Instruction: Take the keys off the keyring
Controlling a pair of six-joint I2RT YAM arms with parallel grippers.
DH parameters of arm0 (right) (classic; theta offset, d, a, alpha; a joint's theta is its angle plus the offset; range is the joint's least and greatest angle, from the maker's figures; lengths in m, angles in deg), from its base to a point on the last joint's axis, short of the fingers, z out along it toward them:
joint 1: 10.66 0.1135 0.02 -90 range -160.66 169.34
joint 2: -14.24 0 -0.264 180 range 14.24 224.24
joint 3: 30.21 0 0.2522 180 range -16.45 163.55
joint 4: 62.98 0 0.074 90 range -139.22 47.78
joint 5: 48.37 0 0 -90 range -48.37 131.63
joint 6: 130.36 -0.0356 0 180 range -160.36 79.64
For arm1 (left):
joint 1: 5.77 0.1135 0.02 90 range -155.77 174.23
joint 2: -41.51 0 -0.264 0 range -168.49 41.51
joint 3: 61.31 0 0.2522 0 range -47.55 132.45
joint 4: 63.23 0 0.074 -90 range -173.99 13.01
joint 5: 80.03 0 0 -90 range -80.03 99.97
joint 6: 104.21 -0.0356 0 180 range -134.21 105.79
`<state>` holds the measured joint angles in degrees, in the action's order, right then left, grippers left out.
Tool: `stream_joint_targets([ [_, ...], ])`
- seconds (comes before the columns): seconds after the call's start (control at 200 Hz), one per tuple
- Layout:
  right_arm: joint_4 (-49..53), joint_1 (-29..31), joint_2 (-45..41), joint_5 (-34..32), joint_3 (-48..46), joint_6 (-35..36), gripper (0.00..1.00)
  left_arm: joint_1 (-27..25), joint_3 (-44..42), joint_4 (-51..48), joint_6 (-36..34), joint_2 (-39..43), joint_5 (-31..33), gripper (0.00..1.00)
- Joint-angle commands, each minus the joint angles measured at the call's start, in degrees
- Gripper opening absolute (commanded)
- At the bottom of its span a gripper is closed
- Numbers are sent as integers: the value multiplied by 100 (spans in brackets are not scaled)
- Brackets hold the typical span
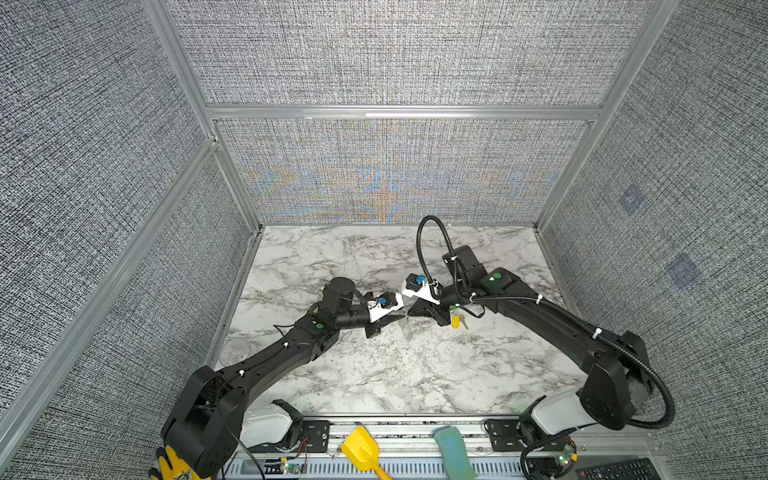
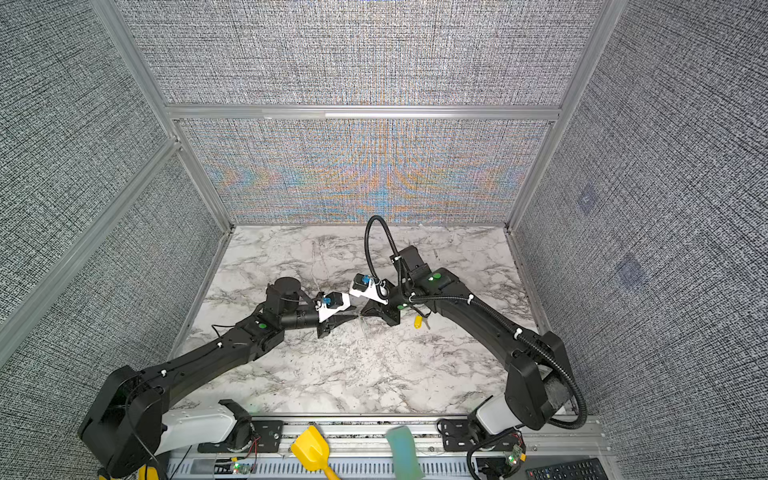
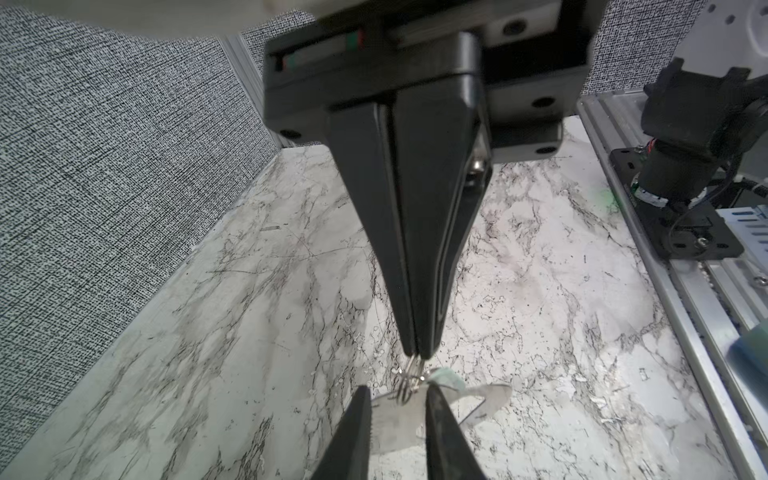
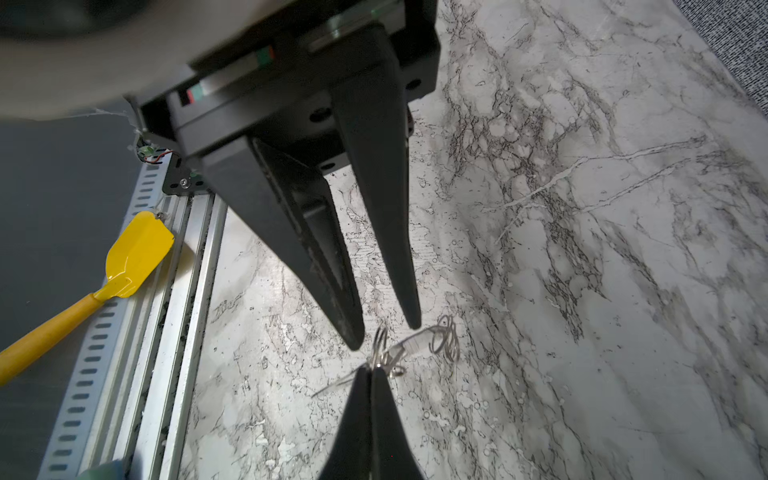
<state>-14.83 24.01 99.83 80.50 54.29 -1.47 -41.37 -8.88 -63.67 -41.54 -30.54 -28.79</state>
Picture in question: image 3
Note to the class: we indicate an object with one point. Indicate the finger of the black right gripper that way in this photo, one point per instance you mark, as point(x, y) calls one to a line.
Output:
point(436, 126)
point(359, 141)

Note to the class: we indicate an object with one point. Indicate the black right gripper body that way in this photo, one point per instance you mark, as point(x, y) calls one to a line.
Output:
point(531, 59)

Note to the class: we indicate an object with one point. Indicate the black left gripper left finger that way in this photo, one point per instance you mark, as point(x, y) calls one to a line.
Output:
point(347, 456)

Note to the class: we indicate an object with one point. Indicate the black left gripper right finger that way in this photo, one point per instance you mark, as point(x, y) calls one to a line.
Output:
point(448, 453)

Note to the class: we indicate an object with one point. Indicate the green capped key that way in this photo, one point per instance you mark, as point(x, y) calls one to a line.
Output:
point(446, 377)

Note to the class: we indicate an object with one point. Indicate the teal green sponge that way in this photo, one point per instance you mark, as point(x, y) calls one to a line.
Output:
point(753, 344)

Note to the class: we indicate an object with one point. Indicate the aluminium right corner post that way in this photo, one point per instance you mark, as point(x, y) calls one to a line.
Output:
point(245, 69)

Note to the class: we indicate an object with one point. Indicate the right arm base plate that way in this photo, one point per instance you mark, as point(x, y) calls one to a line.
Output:
point(700, 235)

